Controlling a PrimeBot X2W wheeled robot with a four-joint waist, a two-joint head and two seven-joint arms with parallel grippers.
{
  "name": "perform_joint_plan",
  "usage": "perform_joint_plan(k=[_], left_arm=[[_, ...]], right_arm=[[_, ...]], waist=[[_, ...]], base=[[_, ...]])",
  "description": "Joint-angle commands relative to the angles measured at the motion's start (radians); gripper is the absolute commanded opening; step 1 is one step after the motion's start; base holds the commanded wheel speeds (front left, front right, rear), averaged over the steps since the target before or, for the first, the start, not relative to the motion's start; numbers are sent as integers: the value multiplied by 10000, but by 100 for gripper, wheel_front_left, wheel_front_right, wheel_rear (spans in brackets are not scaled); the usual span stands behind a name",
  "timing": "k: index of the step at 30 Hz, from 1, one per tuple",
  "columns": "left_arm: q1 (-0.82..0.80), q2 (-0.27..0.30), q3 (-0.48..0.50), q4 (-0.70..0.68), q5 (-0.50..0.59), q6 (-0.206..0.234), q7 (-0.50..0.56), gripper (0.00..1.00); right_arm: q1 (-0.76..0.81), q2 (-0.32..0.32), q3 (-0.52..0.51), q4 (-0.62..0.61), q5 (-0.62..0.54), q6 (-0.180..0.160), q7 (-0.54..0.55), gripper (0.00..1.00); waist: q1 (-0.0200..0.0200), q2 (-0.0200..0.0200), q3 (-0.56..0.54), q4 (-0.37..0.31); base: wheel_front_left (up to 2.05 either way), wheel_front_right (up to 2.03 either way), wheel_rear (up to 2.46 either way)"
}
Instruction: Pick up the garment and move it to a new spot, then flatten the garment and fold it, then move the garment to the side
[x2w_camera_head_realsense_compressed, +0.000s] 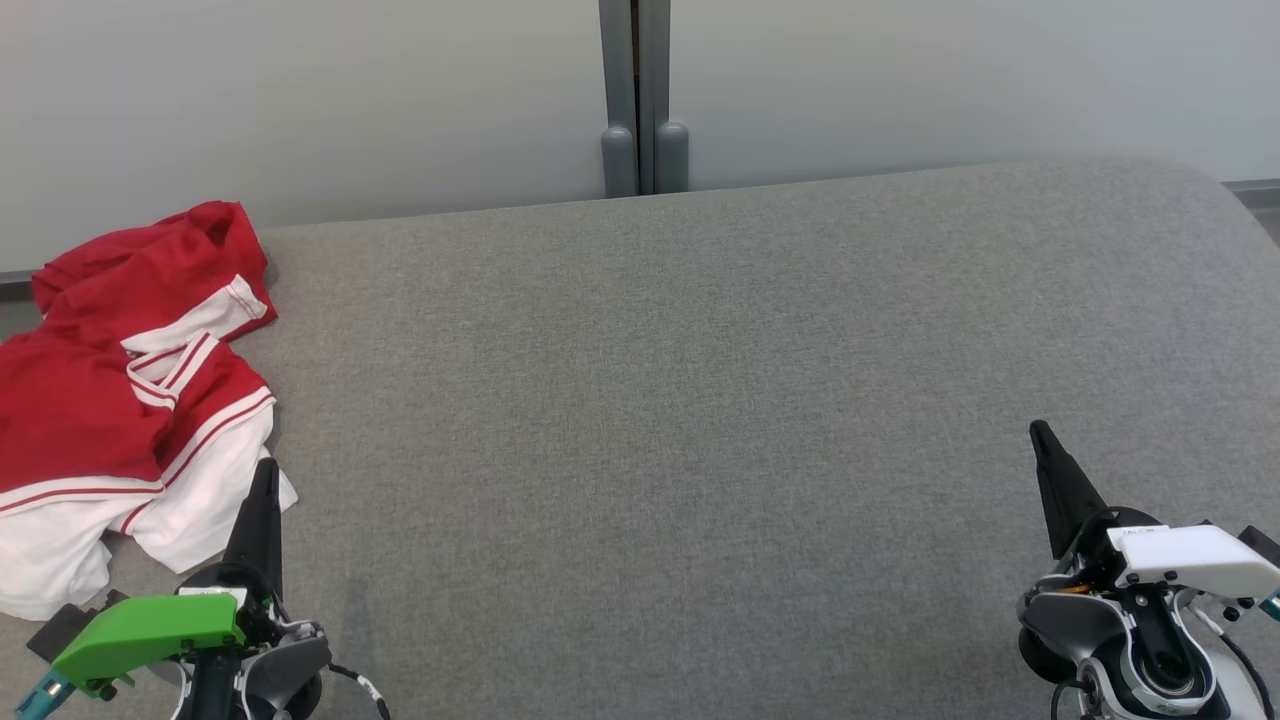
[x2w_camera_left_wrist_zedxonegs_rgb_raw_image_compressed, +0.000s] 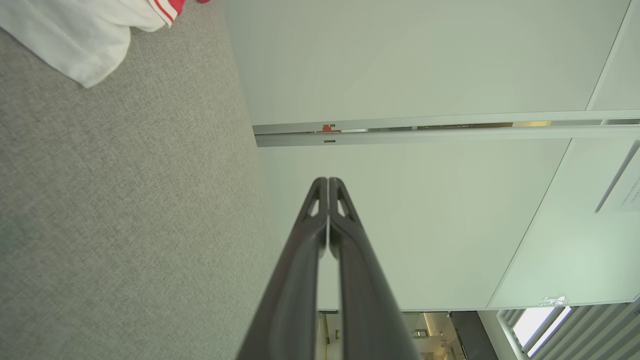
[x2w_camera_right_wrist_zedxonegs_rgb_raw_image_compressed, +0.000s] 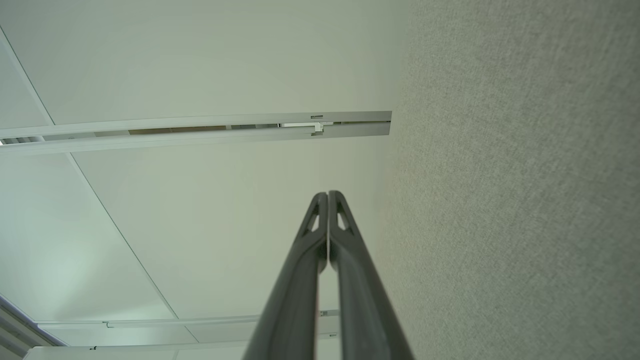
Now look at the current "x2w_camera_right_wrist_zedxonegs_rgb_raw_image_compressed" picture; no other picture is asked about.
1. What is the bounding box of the grey aluminium wall profile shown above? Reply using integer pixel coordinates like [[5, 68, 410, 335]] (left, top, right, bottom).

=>
[[0, 294, 68, 359]]

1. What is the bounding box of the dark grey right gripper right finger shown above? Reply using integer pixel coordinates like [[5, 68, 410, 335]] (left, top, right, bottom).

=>
[[328, 190, 415, 360]]

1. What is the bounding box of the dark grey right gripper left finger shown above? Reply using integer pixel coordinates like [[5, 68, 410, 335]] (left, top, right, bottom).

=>
[[242, 192, 329, 360]]

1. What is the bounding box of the white ceiling rail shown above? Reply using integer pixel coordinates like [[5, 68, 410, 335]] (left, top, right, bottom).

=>
[[0, 111, 393, 155], [22, 310, 341, 360]]

